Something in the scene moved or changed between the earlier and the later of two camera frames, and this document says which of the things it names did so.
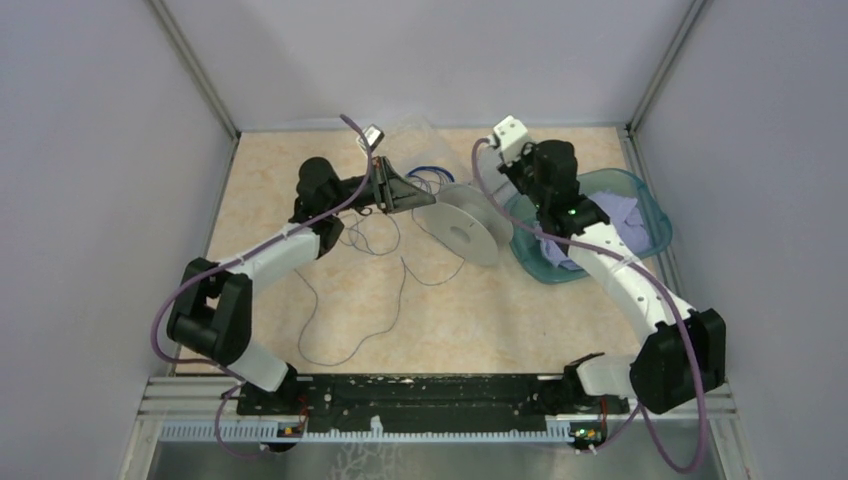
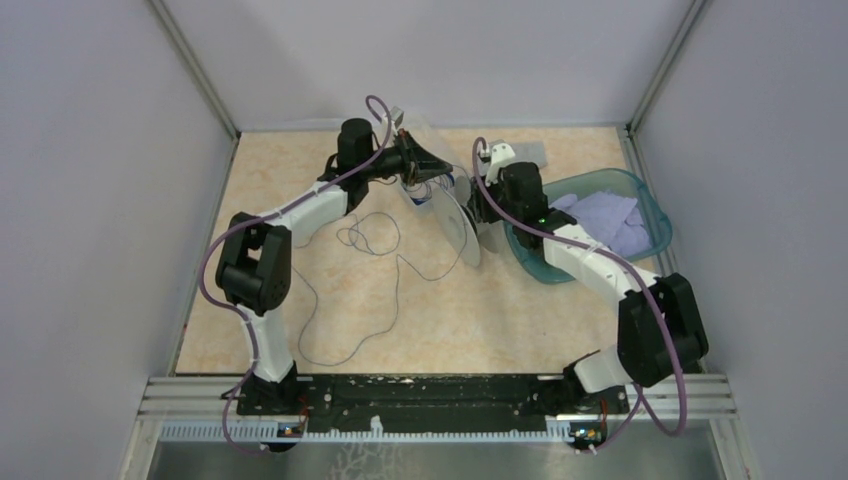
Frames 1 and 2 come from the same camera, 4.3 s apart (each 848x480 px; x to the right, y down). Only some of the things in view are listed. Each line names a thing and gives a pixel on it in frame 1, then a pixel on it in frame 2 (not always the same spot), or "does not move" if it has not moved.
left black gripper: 397,193 -> 419,164
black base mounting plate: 422,403 does not move
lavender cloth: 627,223 does not move
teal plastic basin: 520,215 does not move
